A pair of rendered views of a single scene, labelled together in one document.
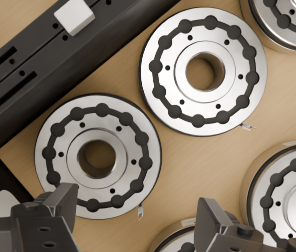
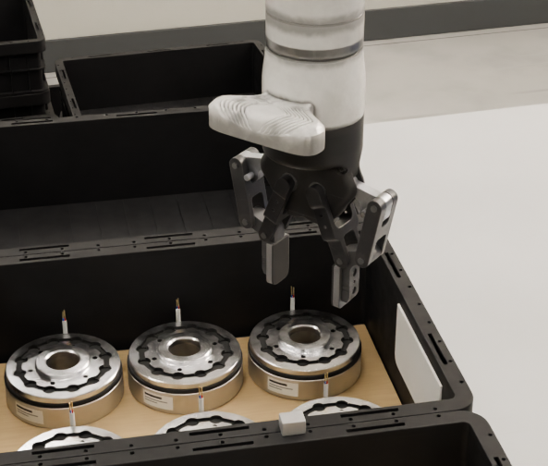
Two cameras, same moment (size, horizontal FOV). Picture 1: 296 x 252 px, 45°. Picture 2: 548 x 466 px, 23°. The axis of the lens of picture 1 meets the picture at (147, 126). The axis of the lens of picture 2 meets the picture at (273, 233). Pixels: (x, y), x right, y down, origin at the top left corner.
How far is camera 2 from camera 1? 0.95 m
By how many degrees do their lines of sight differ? 56
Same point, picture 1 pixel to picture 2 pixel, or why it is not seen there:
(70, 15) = (295, 416)
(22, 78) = (352, 417)
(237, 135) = not seen: hidden behind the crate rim
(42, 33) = (322, 431)
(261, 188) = (216, 373)
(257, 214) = (231, 361)
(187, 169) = not seen: hidden behind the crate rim
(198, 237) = (284, 266)
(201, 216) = (277, 271)
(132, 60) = not seen: outside the picture
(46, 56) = (327, 420)
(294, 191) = (193, 360)
